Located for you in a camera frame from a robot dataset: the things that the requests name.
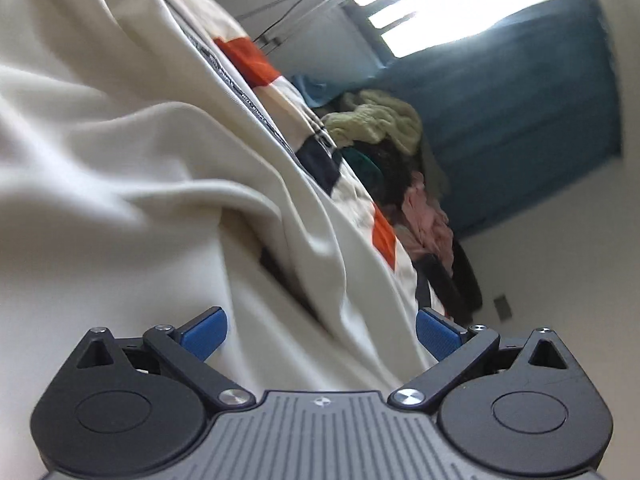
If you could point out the dark garment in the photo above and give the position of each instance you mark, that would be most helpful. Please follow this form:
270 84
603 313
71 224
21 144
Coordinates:
385 180

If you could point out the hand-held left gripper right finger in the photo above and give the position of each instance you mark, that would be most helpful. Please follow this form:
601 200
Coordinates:
437 332

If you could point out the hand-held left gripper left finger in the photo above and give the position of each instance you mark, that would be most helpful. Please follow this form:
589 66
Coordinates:
205 332

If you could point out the striped blanket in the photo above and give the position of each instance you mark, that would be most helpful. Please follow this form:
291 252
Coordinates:
247 60

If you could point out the cream white pants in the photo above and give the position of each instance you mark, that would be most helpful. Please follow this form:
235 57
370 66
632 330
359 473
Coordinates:
125 185

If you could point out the blue curtain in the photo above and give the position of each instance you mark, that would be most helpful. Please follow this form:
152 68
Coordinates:
525 110

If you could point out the yellow-green knitted blanket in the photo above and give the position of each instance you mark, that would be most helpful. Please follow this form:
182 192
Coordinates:
375 120

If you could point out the grey-green garment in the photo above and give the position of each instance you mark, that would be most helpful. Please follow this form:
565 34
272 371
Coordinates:
435 165

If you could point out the teal basket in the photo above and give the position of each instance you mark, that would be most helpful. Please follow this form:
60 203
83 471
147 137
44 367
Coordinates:
310 89

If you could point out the black armchair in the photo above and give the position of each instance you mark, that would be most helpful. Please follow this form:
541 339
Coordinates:
462 285

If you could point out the window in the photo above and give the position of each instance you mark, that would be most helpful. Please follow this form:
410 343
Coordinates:
450 0

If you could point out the dark wall switch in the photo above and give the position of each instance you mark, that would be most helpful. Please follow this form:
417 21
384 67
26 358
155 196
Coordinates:
502 307

